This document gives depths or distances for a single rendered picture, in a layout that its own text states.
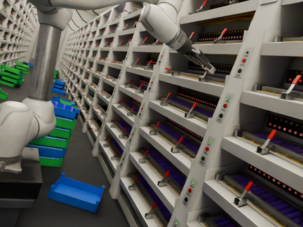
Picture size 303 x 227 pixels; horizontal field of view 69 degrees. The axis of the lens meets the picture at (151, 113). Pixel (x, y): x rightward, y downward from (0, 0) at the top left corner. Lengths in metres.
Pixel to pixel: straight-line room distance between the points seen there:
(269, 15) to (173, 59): 0.71
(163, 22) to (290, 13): 0.48
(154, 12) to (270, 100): 0.53
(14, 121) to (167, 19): 0.75
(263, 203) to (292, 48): 0.52
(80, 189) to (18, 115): 0.78
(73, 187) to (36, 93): 0.73
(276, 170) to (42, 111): 1.03
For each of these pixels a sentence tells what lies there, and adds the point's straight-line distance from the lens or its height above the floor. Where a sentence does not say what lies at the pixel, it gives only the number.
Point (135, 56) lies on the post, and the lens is 2.15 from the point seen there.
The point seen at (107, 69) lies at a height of 0.86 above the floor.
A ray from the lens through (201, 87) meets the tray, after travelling 1.08.
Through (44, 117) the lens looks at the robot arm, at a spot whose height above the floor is 0.50.
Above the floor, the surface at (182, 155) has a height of 0.56.
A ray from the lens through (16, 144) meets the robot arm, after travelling 1.09.
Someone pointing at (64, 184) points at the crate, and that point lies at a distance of 1.67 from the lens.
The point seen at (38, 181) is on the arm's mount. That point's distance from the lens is 1.09.
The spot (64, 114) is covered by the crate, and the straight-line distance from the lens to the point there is 1.72.
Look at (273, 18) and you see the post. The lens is 0.98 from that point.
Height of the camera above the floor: 0.82
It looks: 6 degrees down
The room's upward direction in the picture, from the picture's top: 21 degrees clockwise
